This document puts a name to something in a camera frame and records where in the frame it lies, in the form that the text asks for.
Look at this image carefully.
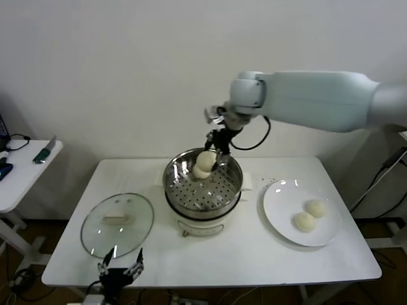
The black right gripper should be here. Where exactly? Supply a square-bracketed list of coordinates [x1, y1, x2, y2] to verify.
[205, 126, 238, 172]

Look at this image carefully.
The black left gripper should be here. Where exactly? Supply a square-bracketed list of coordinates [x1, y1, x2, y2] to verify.
[97, 247, 146, 305]

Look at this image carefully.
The white steamed baozi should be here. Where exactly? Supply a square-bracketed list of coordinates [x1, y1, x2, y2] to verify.
[196, 151, 216, 174]
[192, 165, 210, 180]
[292, 212, 317, 233]
[305, 198, 327, 219]

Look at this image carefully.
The round glass pot lid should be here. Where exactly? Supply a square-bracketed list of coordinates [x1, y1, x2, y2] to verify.
[79, 193, 155, 259]

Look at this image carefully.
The stainless steel steamer basket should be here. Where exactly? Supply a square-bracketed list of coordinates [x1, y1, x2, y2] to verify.
[154, 147, 254, 220]

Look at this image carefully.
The cream electric cooking pot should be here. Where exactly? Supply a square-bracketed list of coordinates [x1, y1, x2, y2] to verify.
[165, 187, 249, 238]

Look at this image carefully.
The white round plate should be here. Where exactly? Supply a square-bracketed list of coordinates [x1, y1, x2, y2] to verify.
[262, 179, 343, 247]

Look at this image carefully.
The grey floor power adapter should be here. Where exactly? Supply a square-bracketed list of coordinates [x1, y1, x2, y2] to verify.
[9, 269, 36, 290]

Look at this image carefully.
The white side table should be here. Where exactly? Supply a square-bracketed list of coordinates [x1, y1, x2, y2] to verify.
[0, 139, 64, 274]

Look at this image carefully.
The blue plastic object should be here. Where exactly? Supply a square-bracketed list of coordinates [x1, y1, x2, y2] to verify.
[0, 162, 13, 182]

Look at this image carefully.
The white table leg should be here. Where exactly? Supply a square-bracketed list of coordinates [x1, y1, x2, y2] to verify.
[298, 284, 346, 305]

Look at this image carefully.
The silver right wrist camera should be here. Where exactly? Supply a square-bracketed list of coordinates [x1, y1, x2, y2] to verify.
[203, 106, 226, 125]

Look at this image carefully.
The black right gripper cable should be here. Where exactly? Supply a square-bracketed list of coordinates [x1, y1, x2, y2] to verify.
[230, 116, 271, 150]

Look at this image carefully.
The green handled knife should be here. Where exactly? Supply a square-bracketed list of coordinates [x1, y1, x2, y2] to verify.
[31, 135, 57, 165]

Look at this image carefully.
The black cable on side table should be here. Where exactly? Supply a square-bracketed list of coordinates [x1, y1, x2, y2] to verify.
[4, 133, 31, 153]

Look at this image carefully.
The grey cable with black adapter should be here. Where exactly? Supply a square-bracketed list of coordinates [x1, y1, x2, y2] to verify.
[348, 147, 407, 212]

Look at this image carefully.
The white stand base frame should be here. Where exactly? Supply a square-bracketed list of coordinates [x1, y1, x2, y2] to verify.
[365, 220, 407, 248]

